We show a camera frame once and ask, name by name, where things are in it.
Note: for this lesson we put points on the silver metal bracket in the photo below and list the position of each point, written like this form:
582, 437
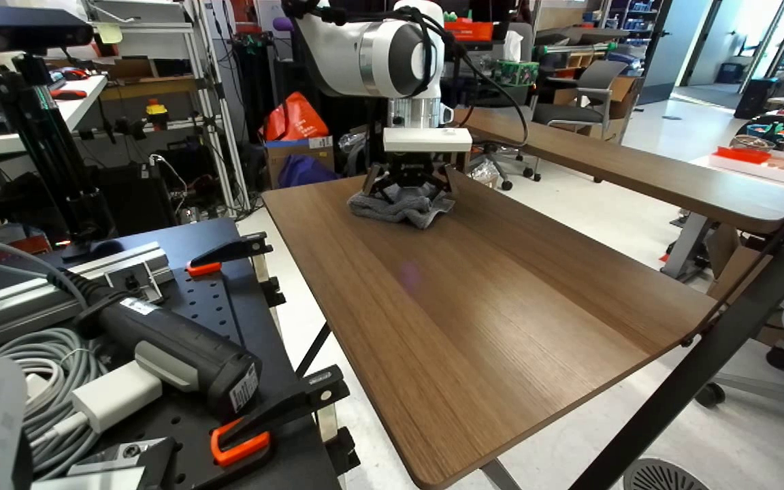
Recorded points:
102, 466

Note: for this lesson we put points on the round black fan grille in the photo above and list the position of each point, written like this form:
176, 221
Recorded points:
663, 478

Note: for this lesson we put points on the black diagonal desk leg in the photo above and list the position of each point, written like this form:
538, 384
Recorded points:
728, 345

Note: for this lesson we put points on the white metal rack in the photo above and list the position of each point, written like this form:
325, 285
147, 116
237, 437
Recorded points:
219, 98

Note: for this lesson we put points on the blue purple bag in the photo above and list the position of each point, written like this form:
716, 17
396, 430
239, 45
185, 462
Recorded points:
305, 172

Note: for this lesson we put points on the large black orange clamp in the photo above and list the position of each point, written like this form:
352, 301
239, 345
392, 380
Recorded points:
272, 419

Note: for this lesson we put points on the tall cardboard box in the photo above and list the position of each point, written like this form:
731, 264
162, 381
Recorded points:
627, 98

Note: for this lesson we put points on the grey table leg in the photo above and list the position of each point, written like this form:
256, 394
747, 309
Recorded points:
685, 245

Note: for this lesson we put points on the chair base with wheels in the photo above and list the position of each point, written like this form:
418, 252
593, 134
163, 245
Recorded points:
509, 166

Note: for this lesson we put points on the small black orange clamp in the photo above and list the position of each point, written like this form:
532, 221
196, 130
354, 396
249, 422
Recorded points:
230, 252

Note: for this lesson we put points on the wooden raised shelf board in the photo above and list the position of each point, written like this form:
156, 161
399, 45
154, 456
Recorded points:
627, 165

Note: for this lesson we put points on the cardboard box with label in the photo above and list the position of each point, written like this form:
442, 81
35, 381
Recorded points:
301, 147

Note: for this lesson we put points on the yellow small object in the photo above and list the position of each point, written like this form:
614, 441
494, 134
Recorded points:
156, 113

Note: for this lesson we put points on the thin black desk strut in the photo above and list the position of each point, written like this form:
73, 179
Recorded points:
313, 349

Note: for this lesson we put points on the white power adapter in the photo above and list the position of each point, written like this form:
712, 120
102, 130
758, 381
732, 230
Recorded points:
120, 396

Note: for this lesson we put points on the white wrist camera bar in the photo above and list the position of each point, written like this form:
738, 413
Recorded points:
425, 140

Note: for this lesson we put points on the green box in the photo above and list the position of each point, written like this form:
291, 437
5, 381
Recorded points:
519, 71

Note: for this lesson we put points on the white bottle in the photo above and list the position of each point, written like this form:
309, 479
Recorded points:
513, 45

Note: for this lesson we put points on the orange tray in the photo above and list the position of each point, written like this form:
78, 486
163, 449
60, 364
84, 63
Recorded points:
744, 154

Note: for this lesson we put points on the purple roll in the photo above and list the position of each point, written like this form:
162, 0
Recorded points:
283, 25

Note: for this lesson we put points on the black camera tripod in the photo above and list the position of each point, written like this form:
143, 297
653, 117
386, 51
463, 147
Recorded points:
53, 154

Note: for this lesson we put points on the orange bag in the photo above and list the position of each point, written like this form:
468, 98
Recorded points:
295, 117

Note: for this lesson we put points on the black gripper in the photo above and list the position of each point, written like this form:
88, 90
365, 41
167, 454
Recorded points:
421, 165

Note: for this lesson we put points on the aluminium rail profile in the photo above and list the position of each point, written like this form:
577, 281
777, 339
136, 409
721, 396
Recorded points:
11, 302

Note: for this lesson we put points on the white workbench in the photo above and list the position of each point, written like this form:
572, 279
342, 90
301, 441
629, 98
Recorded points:
79, 98

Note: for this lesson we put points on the grey cloth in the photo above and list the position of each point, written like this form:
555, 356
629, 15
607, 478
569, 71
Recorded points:
400, 210

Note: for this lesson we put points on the orange box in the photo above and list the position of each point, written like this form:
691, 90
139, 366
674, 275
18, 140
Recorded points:
475, 30

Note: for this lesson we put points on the black perforated mounting board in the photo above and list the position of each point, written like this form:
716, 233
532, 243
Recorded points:
230, 309

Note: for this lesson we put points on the black stereo camera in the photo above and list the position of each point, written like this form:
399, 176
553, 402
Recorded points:
20, 25

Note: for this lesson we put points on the dark grey handheld device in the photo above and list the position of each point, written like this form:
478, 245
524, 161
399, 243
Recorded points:
182, 349

